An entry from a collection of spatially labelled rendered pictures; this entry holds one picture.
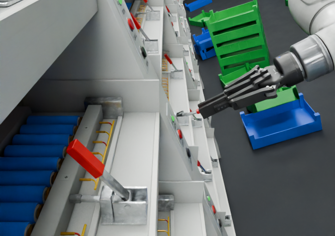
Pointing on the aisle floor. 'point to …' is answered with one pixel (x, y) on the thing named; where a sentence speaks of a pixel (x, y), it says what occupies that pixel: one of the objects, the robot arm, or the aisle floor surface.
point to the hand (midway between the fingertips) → (213, 105)
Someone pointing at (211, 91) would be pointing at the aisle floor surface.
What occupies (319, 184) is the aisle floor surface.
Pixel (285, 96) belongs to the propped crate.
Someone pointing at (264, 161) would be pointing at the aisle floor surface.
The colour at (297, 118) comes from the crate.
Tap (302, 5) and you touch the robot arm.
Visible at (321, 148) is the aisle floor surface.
